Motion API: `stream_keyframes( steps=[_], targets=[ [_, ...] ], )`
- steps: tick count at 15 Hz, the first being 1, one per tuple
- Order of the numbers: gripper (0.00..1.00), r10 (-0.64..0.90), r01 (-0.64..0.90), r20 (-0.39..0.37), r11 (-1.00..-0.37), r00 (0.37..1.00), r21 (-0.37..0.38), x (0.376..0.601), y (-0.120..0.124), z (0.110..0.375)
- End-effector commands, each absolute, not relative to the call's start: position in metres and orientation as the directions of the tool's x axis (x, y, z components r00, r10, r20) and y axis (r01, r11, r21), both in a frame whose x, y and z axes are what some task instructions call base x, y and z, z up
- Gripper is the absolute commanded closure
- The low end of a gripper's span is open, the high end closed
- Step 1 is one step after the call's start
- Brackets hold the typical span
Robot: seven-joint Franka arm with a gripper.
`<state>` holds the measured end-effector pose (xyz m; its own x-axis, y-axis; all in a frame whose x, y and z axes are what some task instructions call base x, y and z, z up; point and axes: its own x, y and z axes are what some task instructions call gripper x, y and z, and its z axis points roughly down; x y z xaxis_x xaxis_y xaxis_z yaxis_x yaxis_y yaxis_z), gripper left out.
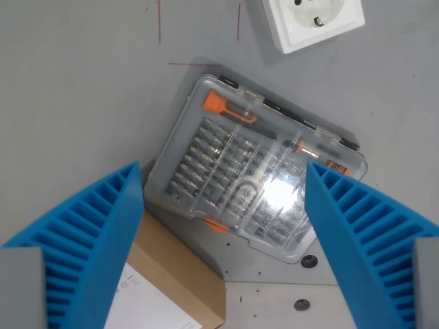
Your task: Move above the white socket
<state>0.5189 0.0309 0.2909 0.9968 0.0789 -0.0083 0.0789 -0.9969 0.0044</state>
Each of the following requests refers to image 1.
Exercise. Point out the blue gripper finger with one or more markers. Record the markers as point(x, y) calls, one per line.
point(85, 246)
point(353, 246)

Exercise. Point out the black table bolt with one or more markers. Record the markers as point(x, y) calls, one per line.
point(309, 261)
point(302, 305)

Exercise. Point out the white paper label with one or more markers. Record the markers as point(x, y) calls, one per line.
point(147, 301)

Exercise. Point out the brown cardboard box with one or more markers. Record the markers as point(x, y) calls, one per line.
point(178, 267)

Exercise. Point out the transparent screwdriver bit case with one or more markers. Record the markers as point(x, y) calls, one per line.
point(240, 171)

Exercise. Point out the orange black screwdriver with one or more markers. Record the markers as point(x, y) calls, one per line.
point(219, 104)

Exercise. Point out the white wall socket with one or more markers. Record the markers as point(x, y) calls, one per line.
point(312, 24)

